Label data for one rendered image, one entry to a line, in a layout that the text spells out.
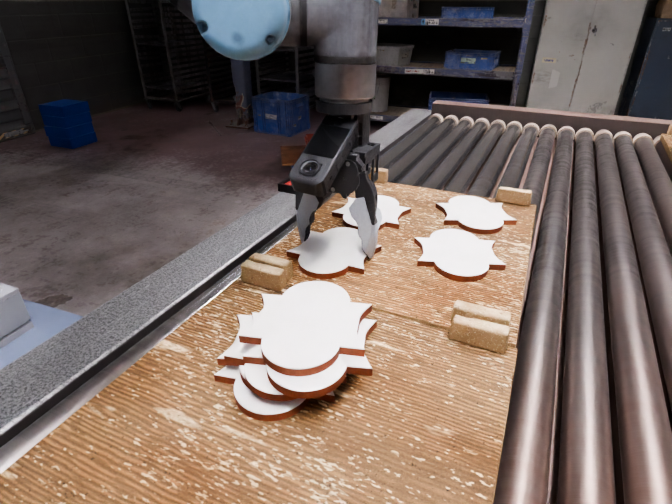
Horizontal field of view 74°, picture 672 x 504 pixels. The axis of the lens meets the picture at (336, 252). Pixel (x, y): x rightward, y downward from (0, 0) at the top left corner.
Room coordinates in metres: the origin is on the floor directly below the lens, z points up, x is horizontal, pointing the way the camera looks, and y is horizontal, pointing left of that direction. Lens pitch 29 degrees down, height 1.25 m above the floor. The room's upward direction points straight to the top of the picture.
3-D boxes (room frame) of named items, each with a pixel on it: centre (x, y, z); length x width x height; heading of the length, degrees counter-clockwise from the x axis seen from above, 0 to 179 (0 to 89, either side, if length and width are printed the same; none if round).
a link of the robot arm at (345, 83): (0.59, -0.01, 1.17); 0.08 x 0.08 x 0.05
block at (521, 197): (0.75, -0.32, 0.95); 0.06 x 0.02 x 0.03; 66
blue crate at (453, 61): (5.02, -1.41, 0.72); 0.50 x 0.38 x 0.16; 62
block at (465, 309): (0.39, -0.16, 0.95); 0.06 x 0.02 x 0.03; 66
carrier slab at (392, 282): (0.62, -0.12, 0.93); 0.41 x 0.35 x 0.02; 156
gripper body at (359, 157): (0.59, -0.01, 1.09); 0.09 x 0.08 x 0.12; 156
